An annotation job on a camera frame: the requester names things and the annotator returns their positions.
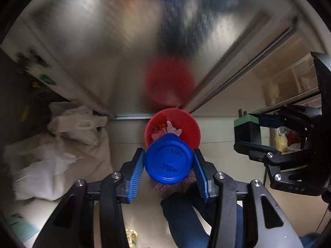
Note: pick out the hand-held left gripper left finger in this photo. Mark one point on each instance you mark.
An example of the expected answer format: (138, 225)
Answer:
(135, 175)

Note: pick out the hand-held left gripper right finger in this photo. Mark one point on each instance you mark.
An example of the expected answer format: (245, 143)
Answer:
(201, 175)

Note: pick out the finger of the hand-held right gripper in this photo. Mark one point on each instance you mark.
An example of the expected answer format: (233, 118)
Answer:
(256, 149)
(271, 120)

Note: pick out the black plug adapter green face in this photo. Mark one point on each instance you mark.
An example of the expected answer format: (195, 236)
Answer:
(245, 131)

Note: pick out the red plastic bin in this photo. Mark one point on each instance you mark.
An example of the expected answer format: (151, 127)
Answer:
(186, 131)

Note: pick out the orange plastic wrapper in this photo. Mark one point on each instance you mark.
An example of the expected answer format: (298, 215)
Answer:
(161, 127)

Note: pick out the yellow plastic bag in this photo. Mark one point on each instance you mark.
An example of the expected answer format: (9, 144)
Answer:
(281, 143)

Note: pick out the pink slipper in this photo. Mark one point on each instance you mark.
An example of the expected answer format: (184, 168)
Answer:
(160, 187)

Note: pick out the red packet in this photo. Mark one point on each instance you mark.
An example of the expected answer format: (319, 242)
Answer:
(296, 138)

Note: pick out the kitchen base cabinet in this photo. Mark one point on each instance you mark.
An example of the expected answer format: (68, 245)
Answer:
(284, 64)

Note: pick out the yellowish shiny object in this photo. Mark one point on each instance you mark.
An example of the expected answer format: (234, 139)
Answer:
(131, 236)

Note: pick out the large white sack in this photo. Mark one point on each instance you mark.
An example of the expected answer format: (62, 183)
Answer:
(51, 165)

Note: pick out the teal paper sheet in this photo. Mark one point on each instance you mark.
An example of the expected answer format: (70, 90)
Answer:
(22, 227)

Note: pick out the metal cabinet door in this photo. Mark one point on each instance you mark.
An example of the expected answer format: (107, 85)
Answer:
(103, 44)

